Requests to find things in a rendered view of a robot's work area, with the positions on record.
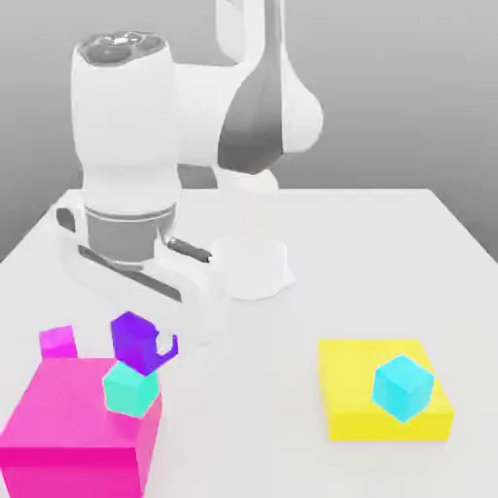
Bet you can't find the small magenta cube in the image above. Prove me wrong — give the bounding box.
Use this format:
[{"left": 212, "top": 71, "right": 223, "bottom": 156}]
[{"left": 38, "top": 324, "right": 78, "bottom": 360}]

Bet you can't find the small mint green cube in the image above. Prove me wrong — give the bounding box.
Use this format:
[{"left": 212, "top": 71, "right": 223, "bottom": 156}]
[{"left": 101, "top": 360, "right": 161, "bottom": 420}]

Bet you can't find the large pink box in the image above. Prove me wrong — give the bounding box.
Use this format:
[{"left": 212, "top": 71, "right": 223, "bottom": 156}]
[{"left": 0, "top": 356, "right": 164, "bottom": 498}]

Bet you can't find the large yellow box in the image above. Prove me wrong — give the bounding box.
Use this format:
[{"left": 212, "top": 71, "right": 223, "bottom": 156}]
[{"left": 316, "top": 338, "right": 456, "bottom": 444}]

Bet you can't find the small cyan cube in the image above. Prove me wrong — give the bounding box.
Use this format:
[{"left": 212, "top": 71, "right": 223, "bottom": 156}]
[{"left": 371, "top": 353, "right": 436, "bottom": 425}]

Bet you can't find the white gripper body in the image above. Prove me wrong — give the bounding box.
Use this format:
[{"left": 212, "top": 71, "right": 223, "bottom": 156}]
[{"left": 57, "top": 231, "right": 228, "bottom": 314}]

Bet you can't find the small purple cube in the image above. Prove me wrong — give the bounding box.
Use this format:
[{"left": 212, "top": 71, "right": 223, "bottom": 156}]
[{"left": 110, "top": 310, "right": 180, "bottom": 378}]

